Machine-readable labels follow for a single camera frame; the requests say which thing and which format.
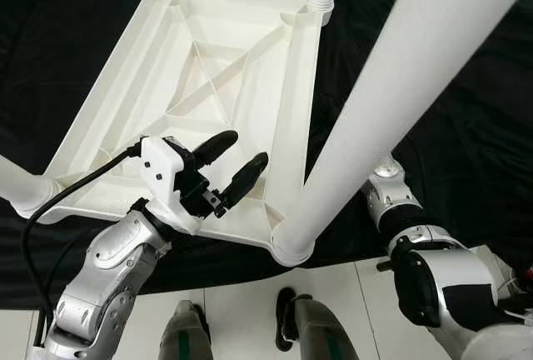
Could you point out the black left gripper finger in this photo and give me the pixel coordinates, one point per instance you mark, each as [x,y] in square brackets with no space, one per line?
[248,177]
[216,147]

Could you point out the cream plastic children table top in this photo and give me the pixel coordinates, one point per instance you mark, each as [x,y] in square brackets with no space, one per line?
[125,85]

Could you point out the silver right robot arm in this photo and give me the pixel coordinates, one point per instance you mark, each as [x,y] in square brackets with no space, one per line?
[391,202]

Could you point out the grey robot left foot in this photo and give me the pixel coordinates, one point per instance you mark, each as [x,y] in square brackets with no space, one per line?
[185,335]

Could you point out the grey robot foot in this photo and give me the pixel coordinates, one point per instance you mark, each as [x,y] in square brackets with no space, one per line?
[321,331]
[185,335]

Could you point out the black metal table leg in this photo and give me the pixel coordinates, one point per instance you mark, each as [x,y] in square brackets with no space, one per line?
[384,266]

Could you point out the grey robot right foot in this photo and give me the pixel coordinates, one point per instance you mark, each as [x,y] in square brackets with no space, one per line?
[321,331]

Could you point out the black tablecloth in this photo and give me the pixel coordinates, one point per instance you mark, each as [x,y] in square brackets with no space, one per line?
[466,152]

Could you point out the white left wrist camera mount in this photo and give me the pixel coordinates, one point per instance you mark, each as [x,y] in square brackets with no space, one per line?
[162,168]

